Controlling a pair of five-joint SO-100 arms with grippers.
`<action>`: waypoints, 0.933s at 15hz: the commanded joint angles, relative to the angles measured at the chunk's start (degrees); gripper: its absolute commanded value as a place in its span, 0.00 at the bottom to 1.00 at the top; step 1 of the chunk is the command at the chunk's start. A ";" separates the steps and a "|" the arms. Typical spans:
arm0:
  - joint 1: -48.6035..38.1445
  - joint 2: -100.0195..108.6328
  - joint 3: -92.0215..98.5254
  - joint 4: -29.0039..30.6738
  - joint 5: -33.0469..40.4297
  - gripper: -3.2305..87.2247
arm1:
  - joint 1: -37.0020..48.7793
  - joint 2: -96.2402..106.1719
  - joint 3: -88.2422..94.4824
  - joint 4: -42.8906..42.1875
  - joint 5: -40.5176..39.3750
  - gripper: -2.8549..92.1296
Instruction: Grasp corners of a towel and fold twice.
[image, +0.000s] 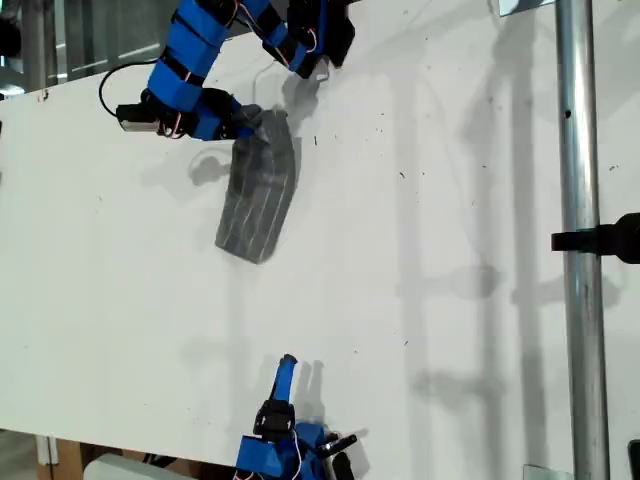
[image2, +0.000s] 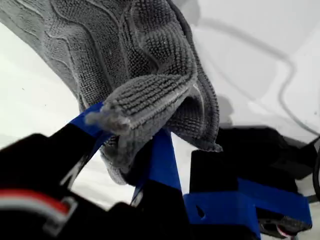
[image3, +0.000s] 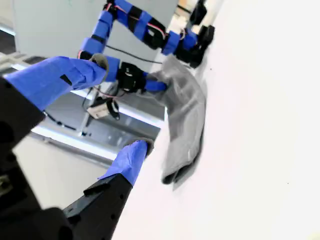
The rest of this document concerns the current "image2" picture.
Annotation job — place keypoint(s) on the grey striped towel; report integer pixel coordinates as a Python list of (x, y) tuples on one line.
[(125, 50)]

